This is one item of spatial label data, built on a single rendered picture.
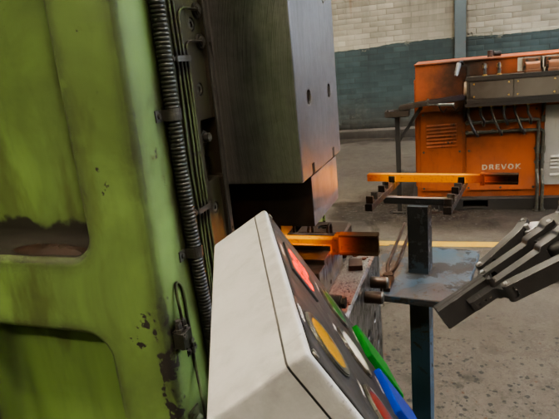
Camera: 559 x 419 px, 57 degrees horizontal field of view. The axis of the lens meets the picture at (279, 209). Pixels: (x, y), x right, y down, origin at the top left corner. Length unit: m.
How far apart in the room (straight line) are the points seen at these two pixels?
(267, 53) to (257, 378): 0.63
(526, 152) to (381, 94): 4.35
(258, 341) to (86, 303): 0.49
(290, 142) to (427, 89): 3.77
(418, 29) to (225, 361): 8.35
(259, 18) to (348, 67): 7.88
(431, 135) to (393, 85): 4.10
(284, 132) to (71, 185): 0.35
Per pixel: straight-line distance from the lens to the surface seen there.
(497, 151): 4.69
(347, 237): 1.07
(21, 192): 0.92
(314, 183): 0.95
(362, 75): 8.72
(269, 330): 0.38
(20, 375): 1.10
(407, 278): 1.59
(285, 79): 0.87
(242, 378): 0.36
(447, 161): 4.68
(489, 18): 8.67
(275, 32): 0.87
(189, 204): 0.77
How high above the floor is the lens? 1.37
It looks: 16 degrees down
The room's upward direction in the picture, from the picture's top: 6 degrees counter-clockwise
